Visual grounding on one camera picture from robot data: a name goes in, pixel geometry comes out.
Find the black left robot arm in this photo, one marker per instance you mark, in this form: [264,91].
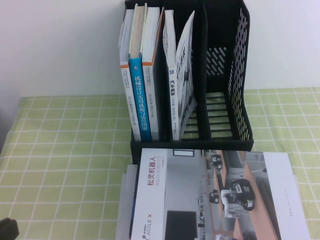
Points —
[8,230]

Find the green checked tablecloth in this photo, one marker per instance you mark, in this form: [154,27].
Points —
[62,150]

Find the white book orange band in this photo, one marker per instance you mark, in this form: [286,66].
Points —
[152,100]
[126,100]

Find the black plastic book holder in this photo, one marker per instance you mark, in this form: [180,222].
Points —
[200,145]

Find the white thin book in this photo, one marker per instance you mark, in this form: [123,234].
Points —
[131,172]

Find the AgileX robotics brochure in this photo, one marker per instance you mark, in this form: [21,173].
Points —
[200,187]

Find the white paper stack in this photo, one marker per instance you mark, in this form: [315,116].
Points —
[121,212]

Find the blue spine book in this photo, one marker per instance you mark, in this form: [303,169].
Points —
[141,105]

